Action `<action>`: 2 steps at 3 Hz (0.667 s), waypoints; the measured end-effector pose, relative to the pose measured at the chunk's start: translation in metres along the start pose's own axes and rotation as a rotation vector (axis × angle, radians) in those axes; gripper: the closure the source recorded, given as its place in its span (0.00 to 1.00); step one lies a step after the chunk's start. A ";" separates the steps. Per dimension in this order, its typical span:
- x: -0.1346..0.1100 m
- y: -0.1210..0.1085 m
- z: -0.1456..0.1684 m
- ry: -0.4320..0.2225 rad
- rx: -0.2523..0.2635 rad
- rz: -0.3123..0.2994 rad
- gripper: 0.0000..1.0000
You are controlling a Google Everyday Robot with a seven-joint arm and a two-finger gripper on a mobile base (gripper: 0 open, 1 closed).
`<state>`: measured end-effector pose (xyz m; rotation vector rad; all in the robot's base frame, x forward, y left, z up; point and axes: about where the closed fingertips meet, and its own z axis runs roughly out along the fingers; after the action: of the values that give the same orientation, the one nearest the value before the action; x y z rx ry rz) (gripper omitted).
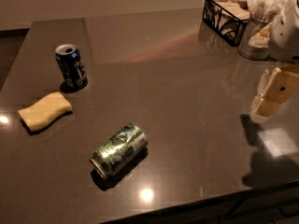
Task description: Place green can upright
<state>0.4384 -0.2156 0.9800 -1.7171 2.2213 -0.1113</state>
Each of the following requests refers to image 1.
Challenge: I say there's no black wire napkin basket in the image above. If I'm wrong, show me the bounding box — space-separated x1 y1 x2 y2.
202 0 249 47

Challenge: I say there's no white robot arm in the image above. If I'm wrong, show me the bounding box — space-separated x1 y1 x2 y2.
250 0 299 123

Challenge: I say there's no metal cup with packets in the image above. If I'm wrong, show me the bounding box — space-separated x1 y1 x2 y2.
238 0 287 61

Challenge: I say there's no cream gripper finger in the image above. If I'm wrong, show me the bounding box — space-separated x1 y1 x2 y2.
250 66 299 123

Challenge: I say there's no blue pepsi can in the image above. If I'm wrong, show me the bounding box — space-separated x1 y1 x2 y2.
55 44 88 91

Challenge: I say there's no green soda can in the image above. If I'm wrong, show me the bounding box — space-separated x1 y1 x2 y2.
90 123 148 180

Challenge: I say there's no yellow sponge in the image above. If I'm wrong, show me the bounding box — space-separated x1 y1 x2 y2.
18 91 73 132

